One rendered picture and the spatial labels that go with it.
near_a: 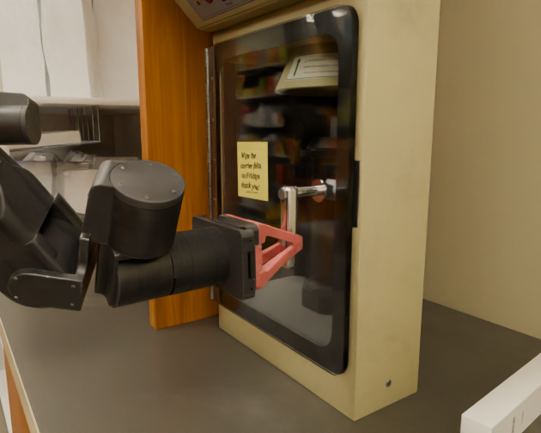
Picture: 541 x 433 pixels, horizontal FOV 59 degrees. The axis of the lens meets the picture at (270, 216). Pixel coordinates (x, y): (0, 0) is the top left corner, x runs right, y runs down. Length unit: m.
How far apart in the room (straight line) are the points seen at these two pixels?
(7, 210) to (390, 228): 0.37
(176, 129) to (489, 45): 0.55
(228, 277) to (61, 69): 1.32
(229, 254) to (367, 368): 0.22
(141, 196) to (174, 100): 0.44
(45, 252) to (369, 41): 0.35
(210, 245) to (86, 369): 0.35
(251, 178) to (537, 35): 0.51
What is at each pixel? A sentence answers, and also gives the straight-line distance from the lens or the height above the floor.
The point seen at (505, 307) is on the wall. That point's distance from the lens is 0.94.
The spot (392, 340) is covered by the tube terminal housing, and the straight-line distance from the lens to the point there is 0.60.
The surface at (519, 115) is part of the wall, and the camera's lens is 0.90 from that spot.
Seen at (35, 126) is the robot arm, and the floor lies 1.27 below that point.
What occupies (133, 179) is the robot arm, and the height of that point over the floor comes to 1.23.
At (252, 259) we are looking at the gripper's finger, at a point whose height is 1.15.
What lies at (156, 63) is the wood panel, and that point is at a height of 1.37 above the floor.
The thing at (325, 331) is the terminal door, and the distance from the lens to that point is 0.57.
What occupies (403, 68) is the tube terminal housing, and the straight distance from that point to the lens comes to 0.54.
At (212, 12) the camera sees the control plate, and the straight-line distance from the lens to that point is 0.70.
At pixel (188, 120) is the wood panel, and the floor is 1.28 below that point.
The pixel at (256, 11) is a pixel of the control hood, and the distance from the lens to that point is 0.64.
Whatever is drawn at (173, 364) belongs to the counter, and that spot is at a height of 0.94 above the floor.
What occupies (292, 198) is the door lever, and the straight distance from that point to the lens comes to 0.50.
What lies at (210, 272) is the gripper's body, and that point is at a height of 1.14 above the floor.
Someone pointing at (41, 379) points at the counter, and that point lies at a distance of 0.74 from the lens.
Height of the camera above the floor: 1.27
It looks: 10 degrees down
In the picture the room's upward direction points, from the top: straight up
